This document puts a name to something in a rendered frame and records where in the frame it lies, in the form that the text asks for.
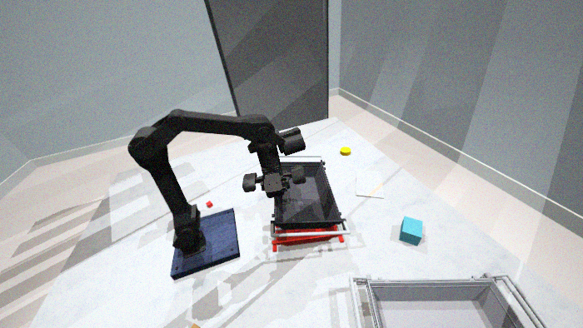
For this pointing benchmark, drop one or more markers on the yellow short cylinder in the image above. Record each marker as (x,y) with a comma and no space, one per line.
(345,151)

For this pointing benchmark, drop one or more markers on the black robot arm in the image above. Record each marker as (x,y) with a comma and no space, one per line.
(149,149)

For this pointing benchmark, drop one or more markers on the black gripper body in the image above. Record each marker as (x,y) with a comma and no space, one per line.
(250,180)

